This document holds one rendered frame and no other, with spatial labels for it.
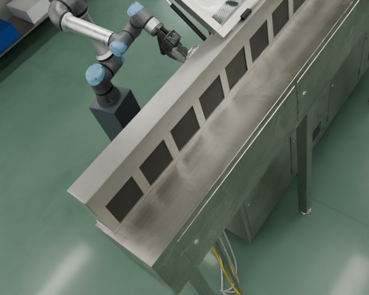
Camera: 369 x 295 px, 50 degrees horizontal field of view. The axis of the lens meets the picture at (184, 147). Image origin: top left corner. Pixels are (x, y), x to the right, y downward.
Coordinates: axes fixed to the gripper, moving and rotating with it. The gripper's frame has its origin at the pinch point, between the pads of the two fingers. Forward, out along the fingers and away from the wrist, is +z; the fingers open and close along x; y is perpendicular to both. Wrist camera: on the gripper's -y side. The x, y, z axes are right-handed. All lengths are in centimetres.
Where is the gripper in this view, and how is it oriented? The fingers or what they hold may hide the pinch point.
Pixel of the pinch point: (185, 60)
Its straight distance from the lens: 194.7
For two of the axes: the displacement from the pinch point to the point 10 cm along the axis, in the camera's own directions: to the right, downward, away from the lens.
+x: 6.0, -7.2, 3.4
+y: 3.1, -1.9, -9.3
